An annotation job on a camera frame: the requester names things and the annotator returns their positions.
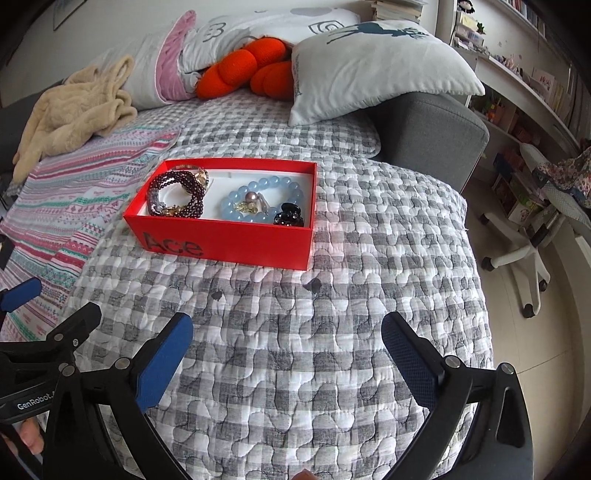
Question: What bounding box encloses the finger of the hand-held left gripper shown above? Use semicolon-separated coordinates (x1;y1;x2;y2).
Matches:
0;277;42;315
0;302;102;366

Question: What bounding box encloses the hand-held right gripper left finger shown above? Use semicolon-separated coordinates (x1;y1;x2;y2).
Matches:
44;312;194;480

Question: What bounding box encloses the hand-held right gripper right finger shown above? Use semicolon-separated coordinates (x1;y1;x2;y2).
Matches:
381;311;546;480

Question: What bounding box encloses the red cardboard box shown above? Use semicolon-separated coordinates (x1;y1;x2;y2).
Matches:
123;158;320;271

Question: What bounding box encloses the grey bead bracelet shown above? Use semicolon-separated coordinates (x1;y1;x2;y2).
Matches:
147;189;170;217

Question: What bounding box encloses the dark red bead bracelet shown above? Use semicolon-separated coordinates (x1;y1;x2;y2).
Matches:
147;170;209;217

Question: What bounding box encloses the black hair clip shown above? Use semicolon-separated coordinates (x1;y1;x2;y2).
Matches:
272;202;307;228

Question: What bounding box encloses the gold pearl ring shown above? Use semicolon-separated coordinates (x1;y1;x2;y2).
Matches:
235;182;271;216

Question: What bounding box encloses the light blue bead bracelet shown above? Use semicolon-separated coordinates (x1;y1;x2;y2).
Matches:
219;176;305;227

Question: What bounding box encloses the person's left hand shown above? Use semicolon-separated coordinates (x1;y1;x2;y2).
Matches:
15;416;47;457

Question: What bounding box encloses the striped patterned quilt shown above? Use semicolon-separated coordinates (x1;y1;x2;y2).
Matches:
0;124;182;342

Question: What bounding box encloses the grey checked quilt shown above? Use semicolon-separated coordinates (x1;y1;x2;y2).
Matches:
74;92;490;480

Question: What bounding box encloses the white office chair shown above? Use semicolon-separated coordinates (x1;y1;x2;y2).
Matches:
480;141;591;319

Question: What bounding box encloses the beige fleece blanket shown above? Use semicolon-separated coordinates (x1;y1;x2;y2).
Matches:
13;55;138;183

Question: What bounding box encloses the grey sofa armrest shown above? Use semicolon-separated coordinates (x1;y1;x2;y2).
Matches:
369;92;490;195

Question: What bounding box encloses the floral cloth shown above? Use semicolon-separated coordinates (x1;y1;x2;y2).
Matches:
531;148;591;209

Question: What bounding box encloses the pink and white pillow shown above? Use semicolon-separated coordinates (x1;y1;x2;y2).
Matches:
78;10;204;110

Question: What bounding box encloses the white deer print pillow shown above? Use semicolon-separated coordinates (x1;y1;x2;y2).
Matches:
288;20;485;127

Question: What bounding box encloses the orange knot cushion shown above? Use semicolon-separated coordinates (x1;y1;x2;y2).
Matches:
196;37;296;100

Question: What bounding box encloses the white bookshelf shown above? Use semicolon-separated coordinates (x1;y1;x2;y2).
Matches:
438;0;591;222

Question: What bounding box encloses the white printed pillow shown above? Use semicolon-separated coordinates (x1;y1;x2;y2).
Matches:
178;8;361;75

